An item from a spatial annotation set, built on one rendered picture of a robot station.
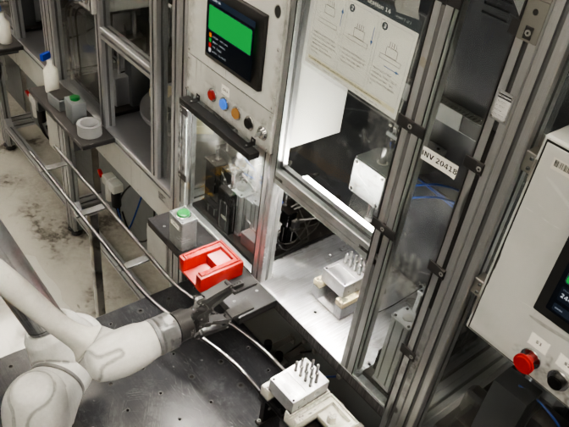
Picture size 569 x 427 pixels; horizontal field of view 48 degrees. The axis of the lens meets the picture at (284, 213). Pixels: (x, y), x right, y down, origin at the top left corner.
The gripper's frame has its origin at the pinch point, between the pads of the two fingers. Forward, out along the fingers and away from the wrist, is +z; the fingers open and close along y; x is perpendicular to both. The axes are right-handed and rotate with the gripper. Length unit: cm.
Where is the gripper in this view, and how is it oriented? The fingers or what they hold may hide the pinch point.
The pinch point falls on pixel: (244, 296)
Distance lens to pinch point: 163.3
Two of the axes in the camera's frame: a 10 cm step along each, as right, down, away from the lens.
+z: 7.8, -3.0, 5.5
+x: -6.1, -5.3, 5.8
